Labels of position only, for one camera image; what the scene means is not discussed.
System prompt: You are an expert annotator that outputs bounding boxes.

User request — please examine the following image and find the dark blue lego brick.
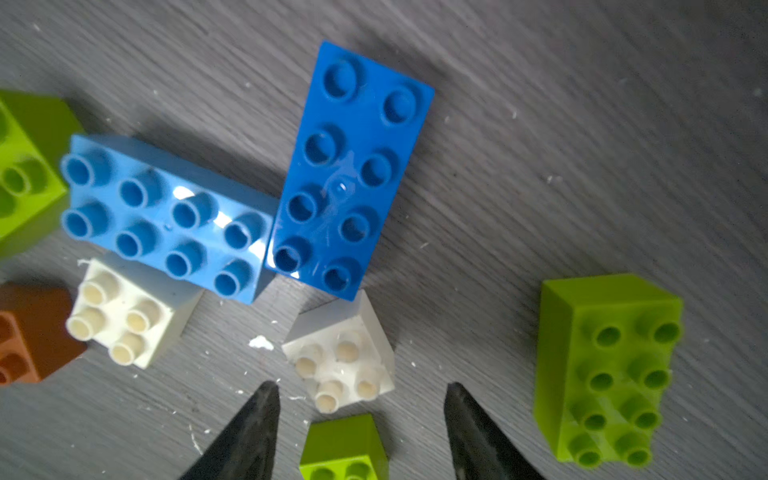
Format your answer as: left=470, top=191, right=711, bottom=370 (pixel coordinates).
left=265, top=41, right=435, bottom=301

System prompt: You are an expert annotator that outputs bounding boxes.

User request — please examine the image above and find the orange lego brick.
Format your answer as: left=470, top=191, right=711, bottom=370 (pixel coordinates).
left=1, top=282, right=87, bottom=387

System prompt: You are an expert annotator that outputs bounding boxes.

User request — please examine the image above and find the white lego brick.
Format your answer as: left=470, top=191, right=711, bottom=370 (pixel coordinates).
left=282, top=289, right=395, bottom=414
left=65, top=253, right=204, bottom=369

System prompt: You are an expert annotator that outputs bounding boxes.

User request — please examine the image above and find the lime green long lego brick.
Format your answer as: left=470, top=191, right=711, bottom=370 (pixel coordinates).
left=1, top=90, right=84, bottom=259

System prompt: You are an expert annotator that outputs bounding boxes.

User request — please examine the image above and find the light blue lego brick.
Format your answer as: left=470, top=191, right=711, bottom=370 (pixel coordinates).
left=60, top=134, right=279, bottom=305

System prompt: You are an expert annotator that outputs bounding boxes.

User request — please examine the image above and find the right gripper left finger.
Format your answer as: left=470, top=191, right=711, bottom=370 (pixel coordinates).
left=181, top=381, right=280, bottom=480

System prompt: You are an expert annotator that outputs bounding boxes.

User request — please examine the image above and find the small lime green lego brick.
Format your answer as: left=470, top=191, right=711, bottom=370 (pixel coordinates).
left=299, top=414, right=389, bottom=480

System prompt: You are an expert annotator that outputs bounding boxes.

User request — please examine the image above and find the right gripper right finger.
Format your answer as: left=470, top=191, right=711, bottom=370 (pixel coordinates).
left=444, top=382, right=544, bottom=480

